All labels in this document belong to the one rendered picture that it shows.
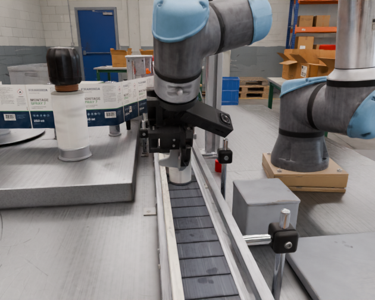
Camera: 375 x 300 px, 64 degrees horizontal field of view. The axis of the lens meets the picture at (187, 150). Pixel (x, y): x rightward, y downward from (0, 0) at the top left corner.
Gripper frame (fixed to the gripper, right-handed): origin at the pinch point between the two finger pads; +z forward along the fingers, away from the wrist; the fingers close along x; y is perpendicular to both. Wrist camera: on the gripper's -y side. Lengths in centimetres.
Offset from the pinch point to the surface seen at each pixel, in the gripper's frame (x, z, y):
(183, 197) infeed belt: 6.5, 2.5, 0.5
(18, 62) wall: -626, 370, 312
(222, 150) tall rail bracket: -0.4, -3.9, -8.2
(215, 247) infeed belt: 21.6, -6.2, -2.6
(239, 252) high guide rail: 27.7, -18.9, -2.7
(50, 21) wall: -789, 351, 263
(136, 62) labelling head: -72, 20, 11
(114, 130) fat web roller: -36.5, 24.8, 19.3
